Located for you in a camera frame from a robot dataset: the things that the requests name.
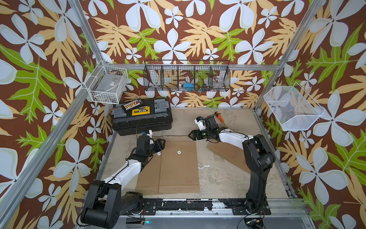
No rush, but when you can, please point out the white wire basket left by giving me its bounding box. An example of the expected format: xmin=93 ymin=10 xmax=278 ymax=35
xmin=85 ymin=61 xmax=129 ymax=105

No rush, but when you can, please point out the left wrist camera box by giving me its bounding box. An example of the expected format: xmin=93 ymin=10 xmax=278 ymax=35
xmin=142 ymin=129 xmax=153 ymax=138

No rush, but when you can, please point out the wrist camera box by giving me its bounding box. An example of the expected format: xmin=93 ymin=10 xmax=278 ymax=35
xmin=194 ymin=116 xmax=206 ymax=131
xmin=142 ymin=129 xmax=153 ymax=138

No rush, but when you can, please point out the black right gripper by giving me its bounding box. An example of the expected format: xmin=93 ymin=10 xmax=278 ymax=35
xmin=187 ymin=129 xmax=212 ymax=140

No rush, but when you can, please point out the orange handled screwdriver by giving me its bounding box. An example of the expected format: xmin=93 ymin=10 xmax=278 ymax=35
xmin=215 ymin=112 xmax=225 ymax=123

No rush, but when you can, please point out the kraft file bag with string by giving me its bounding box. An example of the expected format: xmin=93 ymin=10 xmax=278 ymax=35
xmin=135 ymin=153 xmax=161 ymax=196

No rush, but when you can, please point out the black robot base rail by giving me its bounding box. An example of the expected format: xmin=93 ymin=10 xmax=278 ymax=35
xmin=114 ymin=191 xmax=272 ymax=217

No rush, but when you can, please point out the black plastic toolbox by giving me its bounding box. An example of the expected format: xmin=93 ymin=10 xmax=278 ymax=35
xmin=111 ymin=99 xmax=173 ymax=136

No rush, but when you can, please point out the black wire basket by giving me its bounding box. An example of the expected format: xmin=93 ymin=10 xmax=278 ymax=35
xmin=143 ymin=60 xmax=231 ymax=92

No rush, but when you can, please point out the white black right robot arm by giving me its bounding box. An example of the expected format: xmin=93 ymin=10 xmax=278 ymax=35
xmin=188 ymin=115 xmax=275 ymax=214

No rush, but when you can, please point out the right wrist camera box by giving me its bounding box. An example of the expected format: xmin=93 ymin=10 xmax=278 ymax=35
xmin=194 ymin=116 xmax=206 ymax=131

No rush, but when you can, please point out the white wire basket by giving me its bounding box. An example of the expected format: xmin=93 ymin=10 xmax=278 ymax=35
xmin=264 ymin=83 xmax=326 ymax=131
xmin=85 ymin=61 xmax=129 ymax=105

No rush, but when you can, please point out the blue object in basket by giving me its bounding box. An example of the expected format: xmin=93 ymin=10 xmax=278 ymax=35
xmin=183 ymin=83 xmax=194 ymax=92

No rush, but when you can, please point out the white wire basket right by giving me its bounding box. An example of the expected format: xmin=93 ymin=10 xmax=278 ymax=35
xmin=264 ymin=83 xmax=326 ymax=131

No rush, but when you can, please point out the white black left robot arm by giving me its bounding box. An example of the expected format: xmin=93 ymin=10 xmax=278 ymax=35
xmin=77 ymin=135 xmax=166 ymax=229

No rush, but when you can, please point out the screwdriver bit set case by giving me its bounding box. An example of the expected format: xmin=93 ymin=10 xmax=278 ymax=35
xmin=122 ymin=98 xmax=144 ymax=111

